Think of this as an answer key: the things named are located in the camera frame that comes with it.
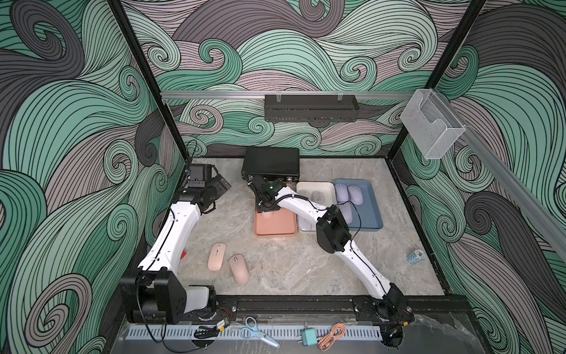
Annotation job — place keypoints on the purple mouse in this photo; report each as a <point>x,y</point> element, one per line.
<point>355,194</point>
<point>346,210</point>
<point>342,193</point>

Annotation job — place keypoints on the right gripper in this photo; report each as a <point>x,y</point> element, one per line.
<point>259,207</point>

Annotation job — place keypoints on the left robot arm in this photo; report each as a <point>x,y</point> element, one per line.
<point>152,292</point>

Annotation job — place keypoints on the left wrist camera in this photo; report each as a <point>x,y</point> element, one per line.
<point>200,176</point>

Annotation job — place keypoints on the black wall shelf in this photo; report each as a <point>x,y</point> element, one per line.
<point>311,108</point>

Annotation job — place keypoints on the blue storage tray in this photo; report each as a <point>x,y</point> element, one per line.
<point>366,217</point>

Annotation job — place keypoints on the black case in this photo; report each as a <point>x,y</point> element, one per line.
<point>272,163</point>

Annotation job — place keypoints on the white storage tray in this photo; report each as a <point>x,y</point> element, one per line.
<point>325,187</point>

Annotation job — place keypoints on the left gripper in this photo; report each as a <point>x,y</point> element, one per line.
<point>219,186</point>

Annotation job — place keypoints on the blue scissors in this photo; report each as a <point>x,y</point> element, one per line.
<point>251,330</point>

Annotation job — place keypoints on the white mouse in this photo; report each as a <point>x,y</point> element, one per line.
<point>305,193</point>
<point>318,197</point>
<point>304,225</point>

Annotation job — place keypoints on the pink storage tray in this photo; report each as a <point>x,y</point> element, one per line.
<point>282,224</point>

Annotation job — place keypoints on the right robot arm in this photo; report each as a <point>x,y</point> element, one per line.
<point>334,237</point>

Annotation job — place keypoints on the teal plug adapter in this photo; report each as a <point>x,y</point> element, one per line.
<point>308,337</point>

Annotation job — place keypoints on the crumpled plastic wrapper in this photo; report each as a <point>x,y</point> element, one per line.
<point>416,256</point>

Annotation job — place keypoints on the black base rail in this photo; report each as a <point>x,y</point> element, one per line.
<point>361,308</point>

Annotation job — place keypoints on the clear wall holder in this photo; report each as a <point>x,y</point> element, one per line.
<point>432,123</point>

